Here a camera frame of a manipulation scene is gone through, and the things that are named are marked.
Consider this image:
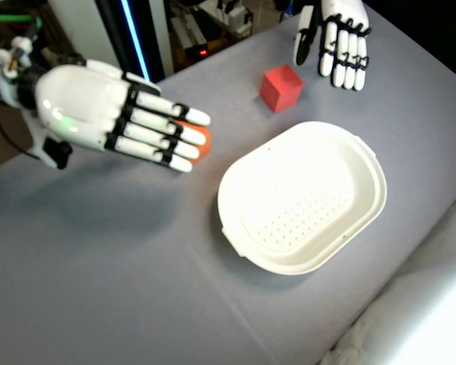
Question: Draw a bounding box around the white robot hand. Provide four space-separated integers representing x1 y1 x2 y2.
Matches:
33 59 213 174
293 0 372 92

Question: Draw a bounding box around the white panel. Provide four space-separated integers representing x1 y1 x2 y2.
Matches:
47 0 132 73

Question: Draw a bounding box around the red cube block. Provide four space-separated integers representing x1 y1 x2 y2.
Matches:
259 64 305 114

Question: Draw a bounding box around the black column with blue light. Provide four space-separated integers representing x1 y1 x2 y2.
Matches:
94 0 167 84

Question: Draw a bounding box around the black device with red light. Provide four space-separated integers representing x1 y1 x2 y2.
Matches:
182 42 231 72

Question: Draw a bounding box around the orange block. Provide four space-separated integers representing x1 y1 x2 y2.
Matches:
174 119 213 167

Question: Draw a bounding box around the white perforated basket tub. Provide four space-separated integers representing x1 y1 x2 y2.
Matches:
216 120 388 275

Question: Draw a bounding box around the grey table cloth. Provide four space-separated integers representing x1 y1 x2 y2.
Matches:
0 5 456 365

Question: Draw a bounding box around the white padded cover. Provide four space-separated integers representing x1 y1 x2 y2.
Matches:
318 189 456 365

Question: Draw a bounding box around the green cable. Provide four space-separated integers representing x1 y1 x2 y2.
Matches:
0 13 43 31

